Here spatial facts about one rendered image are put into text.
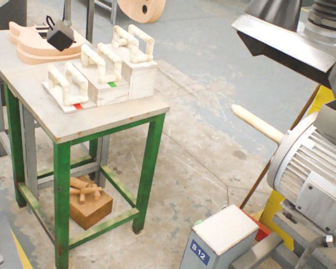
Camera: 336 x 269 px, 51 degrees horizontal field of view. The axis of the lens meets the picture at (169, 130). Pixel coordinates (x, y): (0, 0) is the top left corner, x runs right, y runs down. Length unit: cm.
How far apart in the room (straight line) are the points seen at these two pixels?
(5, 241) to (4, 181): 127
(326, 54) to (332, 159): 25
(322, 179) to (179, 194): 179
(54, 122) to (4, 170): 126
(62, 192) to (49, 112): 35
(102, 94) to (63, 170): 37
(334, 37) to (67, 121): 103
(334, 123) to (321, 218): 22
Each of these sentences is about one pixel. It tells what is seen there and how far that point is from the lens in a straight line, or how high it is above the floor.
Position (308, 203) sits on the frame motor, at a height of 123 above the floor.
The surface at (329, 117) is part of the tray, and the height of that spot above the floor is 142.
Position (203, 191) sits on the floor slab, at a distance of 267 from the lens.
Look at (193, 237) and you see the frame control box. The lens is 91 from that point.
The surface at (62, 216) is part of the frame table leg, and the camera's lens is 175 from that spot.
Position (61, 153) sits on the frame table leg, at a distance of 149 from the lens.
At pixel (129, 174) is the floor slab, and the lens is 267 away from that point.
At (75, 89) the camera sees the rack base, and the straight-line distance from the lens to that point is 172.
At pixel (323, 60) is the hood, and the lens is 92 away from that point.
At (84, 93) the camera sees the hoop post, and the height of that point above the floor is 99.
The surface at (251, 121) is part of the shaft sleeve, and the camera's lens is 109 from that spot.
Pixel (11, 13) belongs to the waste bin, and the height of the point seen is 53.
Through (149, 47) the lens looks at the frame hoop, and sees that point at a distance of 167.
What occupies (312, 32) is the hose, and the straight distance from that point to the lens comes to 100.
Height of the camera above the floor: 178
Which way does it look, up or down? 34 degrees down
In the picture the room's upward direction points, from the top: 12 degrees clockwise
